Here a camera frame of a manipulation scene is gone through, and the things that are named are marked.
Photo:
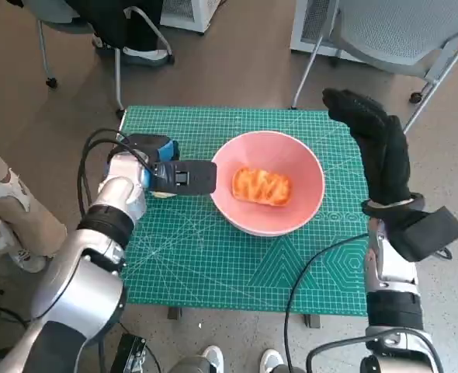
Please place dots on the round toy bread bun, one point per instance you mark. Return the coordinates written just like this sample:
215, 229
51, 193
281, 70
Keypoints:
163, 195

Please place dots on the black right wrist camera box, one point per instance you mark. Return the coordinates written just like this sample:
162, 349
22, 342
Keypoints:
427, 233

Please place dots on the empty grey mesh chair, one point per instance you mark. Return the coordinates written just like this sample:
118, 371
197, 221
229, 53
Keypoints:
400, 35

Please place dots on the long braided toy bread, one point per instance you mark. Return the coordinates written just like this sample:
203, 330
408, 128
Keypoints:
262, 186

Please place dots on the grey chair with person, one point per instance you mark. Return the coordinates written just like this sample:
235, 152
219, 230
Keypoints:
58, 19

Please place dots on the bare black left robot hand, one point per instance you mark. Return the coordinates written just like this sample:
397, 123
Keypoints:
147, 145

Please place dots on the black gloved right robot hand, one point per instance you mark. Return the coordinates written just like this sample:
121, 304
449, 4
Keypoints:
388, 163

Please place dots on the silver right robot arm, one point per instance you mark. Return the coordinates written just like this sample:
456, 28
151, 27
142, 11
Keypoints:
392, 303

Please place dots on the pink bowl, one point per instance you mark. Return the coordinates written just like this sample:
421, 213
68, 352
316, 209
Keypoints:
268, 221

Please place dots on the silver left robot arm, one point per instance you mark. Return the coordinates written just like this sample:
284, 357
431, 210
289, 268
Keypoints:
77, 287

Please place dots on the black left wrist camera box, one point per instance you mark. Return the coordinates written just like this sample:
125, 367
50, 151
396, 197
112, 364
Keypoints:
186, 178

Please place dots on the green cutting mat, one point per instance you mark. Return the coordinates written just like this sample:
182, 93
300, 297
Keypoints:
221, 272

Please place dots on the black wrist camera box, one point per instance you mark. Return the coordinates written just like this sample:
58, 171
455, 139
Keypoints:
427, 233
186, 178

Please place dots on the large white mesh cabinet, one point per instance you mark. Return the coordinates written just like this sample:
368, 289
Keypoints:
310, 27

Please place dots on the seated person in black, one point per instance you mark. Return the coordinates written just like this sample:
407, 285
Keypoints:
124, 23

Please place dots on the white shoe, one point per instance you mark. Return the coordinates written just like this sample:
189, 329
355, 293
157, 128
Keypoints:
213, 359
271, 361

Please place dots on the black device box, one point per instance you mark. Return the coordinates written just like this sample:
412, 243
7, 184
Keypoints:
130, 357

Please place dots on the small white mesh cabinet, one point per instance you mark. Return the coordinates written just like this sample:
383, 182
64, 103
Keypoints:
190, 15

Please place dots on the table bracket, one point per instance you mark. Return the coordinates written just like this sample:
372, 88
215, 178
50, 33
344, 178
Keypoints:
312, 320
174, 314

